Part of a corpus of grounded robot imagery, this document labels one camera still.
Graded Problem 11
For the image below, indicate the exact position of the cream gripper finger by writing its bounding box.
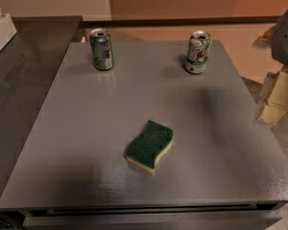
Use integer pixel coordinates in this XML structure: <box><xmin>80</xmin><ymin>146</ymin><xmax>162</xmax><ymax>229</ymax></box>
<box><xmin>252</xmin><ymin>26</ymin><xmax>276</xmax><ymax>46</ymax></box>
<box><xmin>256</xmin><ymin>65</ymin><xmax>288</xmax><ymax>125</ymax></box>

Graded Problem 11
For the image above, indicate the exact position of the white 7up can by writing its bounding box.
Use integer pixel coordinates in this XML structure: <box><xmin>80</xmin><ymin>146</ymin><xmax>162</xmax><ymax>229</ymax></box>
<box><xmin>184</xmin><ymin>31</ymin><xmax>211</xmax><ymax>75</ymax></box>

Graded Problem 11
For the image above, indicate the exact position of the green and yellow sponge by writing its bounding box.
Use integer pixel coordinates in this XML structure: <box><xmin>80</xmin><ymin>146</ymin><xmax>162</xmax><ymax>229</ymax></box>
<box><xmin>126</xmin><ymin>120</ymin><xmax>174</xmax><ymax>174</ymax></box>

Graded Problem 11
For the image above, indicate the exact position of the white box on counter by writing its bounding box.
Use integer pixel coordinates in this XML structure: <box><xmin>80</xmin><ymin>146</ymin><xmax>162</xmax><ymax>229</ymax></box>
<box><xmin>0</xmin><ymin>14</ymin><xmax>17</xmax><ymax>52</ymax></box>

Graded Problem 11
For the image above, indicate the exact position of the grey drawer front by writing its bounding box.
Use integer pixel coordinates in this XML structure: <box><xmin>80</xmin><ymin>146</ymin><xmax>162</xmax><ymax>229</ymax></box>
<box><xmin>23</xmin><ymin>210</ymin><xmax>282</xmax><ymax>230</ymax></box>

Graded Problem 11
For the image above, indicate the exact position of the green soda can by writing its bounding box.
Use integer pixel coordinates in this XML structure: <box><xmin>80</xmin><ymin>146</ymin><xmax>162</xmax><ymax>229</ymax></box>
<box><xmin>89</xmin><ymin>29</ymin><xmax>114</xmax><ymax>71</ymax></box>

